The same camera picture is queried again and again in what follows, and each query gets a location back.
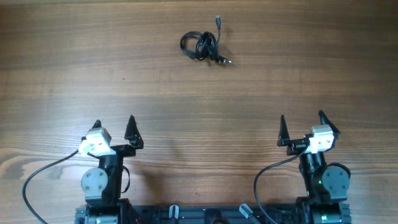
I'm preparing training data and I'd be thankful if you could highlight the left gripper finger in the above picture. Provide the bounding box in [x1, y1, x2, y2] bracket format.
[81, 119, 102, 141]
[124, 115, 144, 149]

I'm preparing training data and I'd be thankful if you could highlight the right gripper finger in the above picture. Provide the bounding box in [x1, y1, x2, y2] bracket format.
[318, 110, 340, 137]
[277, 115, 290, 146]

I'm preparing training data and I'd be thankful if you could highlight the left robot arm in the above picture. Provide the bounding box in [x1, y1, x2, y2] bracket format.
[75, 115, 144, 224]

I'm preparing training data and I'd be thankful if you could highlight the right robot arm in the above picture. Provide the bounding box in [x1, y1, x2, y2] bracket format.
[273, 110, 352, 224]

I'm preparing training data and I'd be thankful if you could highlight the right camera black cable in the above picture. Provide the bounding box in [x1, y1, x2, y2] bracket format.
[253, 146, 310, 224]

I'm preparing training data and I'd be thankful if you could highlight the camera black cable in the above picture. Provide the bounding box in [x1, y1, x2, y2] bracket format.
[22, 149, 80, 224]
[253, 146, 310, 224]

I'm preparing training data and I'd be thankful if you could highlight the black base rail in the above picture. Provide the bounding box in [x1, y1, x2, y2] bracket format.
[74, 204, 352, 224]

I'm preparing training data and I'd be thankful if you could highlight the left camera black cable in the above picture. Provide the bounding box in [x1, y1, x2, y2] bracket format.
[22, 149, 80, 224]

